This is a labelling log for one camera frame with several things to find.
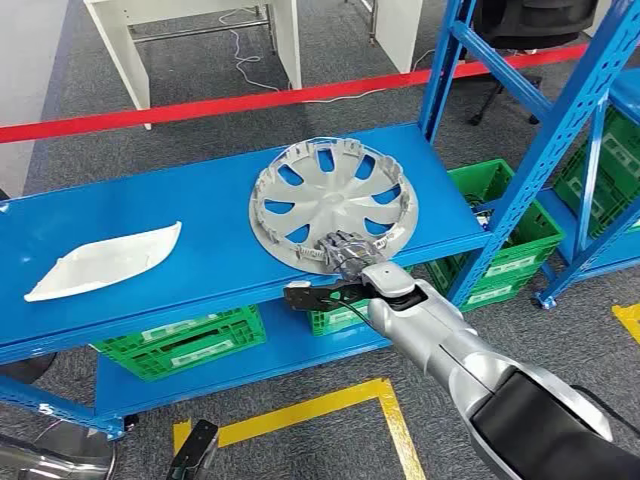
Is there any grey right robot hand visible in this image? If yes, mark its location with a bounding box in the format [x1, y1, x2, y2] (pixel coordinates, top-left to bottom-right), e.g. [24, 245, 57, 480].
[315, 230, 386, 280]

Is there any silver plastic wheel hubcap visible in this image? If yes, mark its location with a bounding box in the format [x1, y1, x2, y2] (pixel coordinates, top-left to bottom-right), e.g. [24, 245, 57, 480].
[248, 136, 420, 276]

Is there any blue metal shelf rack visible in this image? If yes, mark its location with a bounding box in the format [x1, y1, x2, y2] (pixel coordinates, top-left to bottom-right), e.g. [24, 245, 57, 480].
[534, 66, 640, 311]
[0, 0, 640, 442]

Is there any white curved plastic car part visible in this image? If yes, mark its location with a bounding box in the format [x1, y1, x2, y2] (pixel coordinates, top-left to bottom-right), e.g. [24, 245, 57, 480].
[23, 221, 183, 304]

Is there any green plastic crate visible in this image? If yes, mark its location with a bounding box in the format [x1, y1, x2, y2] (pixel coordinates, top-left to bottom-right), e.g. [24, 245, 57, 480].
[425, 158, 566, 314]
[552, 105, 640, 240]
[306, 264, 416, 338]
[91, 304, 267, 382]

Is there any yellow floor tape square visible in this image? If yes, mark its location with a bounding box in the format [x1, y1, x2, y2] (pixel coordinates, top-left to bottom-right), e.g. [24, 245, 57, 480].
[172, 377, 426, 480]

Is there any white desk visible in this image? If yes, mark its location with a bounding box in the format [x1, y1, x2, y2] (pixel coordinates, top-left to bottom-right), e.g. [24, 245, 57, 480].
[359, 0, 423, 74]
[84, 0, 303, 130]

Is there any red barrier tape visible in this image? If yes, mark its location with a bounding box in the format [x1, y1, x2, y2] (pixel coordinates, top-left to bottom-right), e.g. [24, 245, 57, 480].
[0, 42, 589, 146]

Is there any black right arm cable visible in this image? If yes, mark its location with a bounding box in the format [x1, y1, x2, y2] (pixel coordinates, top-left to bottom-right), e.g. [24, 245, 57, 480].
[319, 296, 376, 331]

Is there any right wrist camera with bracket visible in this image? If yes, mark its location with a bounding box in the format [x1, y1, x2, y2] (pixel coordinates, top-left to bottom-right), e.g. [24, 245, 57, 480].
[283, 280, 374, 314]

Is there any grey left wrist camera bracket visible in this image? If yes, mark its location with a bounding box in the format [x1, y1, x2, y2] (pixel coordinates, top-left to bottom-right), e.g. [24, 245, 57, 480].
[166, 419, 220, 480]

